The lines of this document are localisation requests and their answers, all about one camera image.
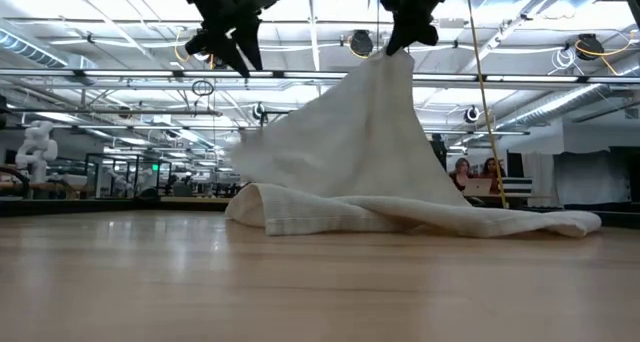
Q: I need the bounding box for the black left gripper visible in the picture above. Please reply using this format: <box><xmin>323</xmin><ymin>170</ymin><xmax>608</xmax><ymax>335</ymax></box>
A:
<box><xmin>182</xmin><ymin>0</ymin><xmax>276</xmax><ymax>77</ymax></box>

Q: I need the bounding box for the white beige plaid towel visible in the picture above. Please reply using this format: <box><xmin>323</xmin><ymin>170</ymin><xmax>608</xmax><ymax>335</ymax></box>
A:
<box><xmin>224</xmin><ymin>46</ymin><xmax>603</xmax><ymax>239</ymax></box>

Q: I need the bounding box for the long ceiling light strip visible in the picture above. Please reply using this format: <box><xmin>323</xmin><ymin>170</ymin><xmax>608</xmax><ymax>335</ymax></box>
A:
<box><xmin>0</xmin><ymin>67</ymin><xmax>640</xmax><ymax>86</ymax></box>

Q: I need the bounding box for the black monitor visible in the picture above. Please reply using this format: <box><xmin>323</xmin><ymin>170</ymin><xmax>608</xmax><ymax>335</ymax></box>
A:
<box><xmin>432</xmin><ymin>134</ymin><xmax>450</xmax><ymax>172</ymax></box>

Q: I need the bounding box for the person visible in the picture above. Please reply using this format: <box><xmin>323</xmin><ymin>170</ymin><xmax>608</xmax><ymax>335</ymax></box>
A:
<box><xmin>479</xmin><ymin>156</ymin><xmax>508</xmax><ymax>196</ymax></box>
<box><xmin>448</xmin><ymin>156</ymin><xmax>475</xmax><ymax>193</ymax></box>

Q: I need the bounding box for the light wooden desk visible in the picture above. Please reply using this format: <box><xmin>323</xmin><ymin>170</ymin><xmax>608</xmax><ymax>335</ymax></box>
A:
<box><xmin>159</xmin><ymin>196</ymin><xmax>232</xmax><ymax>206</ymax></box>

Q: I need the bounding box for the black board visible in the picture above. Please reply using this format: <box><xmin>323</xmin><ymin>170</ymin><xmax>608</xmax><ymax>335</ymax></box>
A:
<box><xmin>506</xmin><ymin>150</ymin><xmax>525</xmax><ymax>179</ymax></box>

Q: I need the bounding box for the open silver laptop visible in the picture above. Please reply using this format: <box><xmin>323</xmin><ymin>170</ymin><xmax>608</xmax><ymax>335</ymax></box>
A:
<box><xmin>462</xmin><ymin>177</ymin><xmax>494</xmax><ymax>197</ymax></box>

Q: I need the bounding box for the blue white striped box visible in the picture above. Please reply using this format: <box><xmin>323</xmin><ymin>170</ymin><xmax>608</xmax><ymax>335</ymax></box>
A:
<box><xmin>501</xmin><ymin>176</ymin><xmax>534</xmax><ymax>196</ymax></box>

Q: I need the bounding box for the narrow white curtain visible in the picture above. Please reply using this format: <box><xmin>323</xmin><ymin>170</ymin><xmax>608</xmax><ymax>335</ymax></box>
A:
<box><xmin>522</xmin><ymin>151</ymin><xmax>555</xmax><ymax>208</ymax></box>

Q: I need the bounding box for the wide white hung cloth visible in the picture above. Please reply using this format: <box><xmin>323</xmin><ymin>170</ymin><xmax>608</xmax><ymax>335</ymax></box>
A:
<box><xmin>552</xmin><ymin>150</ymin><xmax>632</xmax><ymax>207</ymax></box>

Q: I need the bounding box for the white humanoid robot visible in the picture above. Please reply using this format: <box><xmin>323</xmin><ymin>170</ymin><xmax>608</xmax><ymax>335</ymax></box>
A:
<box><xmin>14</xmin><ymin>120</ymin><xmax>59</xmax><ymax>184</ymax></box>

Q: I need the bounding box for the long yellow hanging cable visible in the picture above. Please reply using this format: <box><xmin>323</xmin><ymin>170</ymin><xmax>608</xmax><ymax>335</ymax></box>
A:
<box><xmin>464</xmin><ymin>0</ymin><xmax>509</xmax><ymax>210</ymax></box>

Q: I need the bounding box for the silver ventilation duct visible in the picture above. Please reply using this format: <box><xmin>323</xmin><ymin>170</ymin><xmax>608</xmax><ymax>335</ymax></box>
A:
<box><xmin>492</xmin><ymin>84</ymin><xmax>619</xmax><ymax>131</ymax></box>
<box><xmin>0</xmin><ymin>27</ymin><xmax>69</xmax><ymax>69</ymax></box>

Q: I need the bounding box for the black framed glass enclosure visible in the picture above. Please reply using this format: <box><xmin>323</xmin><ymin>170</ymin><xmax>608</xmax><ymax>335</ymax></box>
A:
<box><xmin>84</xmin><ymin>152</ymin><xmax>174</xmax><ymax>199</ymax></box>

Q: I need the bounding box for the black curved hose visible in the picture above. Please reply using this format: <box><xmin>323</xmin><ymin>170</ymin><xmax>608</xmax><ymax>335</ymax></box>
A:
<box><xmin>0</xmin><ymin>165</ymin><xmax>31</xmax><ymax>199</ymax></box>

